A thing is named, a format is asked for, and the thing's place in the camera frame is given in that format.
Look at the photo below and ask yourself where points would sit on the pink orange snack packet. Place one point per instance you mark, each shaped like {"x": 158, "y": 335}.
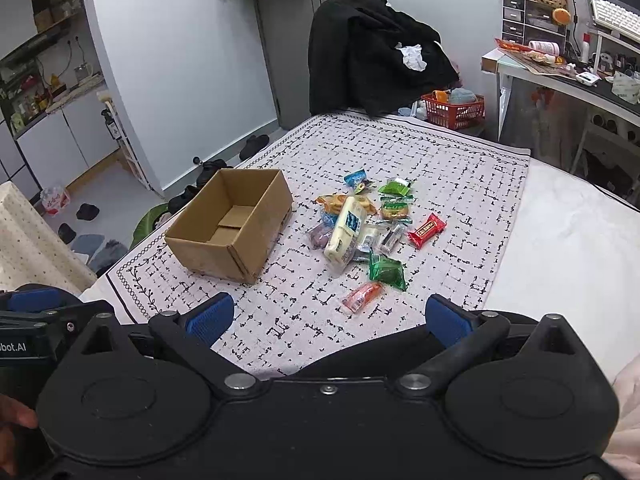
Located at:
{"x": 362, "y": 296}

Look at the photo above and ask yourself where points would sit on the grey drawer organizer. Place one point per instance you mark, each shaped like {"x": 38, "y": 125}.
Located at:
{"x": 524, "y": 21}

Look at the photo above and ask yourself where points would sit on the red candy bar wrapper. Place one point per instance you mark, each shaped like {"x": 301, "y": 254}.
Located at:
{"x": 432, "y": 227}

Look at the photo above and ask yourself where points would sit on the red plastic basket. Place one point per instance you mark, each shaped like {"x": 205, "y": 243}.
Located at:
{"x": 453, "y": 116}

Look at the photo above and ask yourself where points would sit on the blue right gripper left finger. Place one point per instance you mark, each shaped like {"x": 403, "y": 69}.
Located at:
{"x": 189, "y": 339}

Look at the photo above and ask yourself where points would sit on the black slipper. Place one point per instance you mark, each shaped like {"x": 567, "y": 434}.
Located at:
{"x": 253, "y": 145}

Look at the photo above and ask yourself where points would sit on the person's left hand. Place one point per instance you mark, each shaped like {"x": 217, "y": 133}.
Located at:
{"x": 13, "y": 414}

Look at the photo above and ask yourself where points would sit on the purple snack packet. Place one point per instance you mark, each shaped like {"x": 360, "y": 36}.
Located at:
{"x": 319, "y": 236}

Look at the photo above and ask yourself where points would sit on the light green snack packet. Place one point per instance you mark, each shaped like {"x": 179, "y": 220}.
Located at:
{"x": 396, "y": 187}

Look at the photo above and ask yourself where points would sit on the white keyboard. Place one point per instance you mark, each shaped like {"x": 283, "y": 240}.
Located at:
{"x": 614, "y": 17}

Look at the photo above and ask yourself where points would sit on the long cream biscuit pack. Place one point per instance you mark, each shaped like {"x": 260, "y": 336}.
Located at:
{"x": 342, "y": 244}

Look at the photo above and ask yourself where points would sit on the orange cracker packet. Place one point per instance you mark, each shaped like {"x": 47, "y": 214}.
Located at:
{"x": 334, "y": 203}

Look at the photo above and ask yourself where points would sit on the green white pastry packet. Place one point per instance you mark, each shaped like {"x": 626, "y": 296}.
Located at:
{"x": 395, "y": 209}

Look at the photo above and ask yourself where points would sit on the pink tissue pack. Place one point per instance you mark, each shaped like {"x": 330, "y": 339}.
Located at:
{"x": 54, "y": 199}

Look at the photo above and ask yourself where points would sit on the white kitchen cabinet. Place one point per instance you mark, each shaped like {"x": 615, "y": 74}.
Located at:
{"x": 56, "y": 148}

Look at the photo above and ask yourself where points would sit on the white clear wrapped cake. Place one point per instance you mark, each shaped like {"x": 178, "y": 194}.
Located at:
{"x": 368, "y": 238}

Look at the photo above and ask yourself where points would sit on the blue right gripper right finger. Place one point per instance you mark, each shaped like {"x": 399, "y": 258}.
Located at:
{"x": 467, "y": 339}

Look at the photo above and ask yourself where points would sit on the black clothes on chair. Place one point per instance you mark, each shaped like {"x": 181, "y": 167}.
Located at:
{"x": 364, "y": 54}

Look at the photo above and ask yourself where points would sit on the white desk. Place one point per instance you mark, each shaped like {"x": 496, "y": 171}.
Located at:
{"x": 598, "y": 139}

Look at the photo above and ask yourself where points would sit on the dark green snack packet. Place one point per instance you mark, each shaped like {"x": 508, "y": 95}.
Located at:
{"x": 387, "y": 271}

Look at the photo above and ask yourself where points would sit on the grey door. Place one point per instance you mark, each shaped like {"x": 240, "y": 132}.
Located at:
{"x": 284, "y": 27}

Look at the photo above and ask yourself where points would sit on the blue snack packet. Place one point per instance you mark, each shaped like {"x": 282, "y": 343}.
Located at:
{"x": 328, "y": 219}

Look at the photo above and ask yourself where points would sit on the white patterned bed cloth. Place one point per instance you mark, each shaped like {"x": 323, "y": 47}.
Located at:
{"x": 293, "y": 314}

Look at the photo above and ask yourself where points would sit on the small clear dark sachet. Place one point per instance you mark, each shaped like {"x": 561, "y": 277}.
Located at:
{"x": 391, "y": 238}

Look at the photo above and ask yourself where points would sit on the blue green candy packet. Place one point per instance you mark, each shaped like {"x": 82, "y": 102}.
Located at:
{"x": 358, "y": 182}

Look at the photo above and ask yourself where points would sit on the green leaf cartoon rug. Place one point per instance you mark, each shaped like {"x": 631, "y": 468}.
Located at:
{"x": 151, "y": 220}

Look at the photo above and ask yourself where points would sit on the pile of black shoes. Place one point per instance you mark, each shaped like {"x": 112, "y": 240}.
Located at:
{"x": 208, "y": 170}

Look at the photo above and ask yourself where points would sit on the brown cardboard box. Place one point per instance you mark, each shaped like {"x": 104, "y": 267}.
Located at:
{"x": 229, "y": 229}

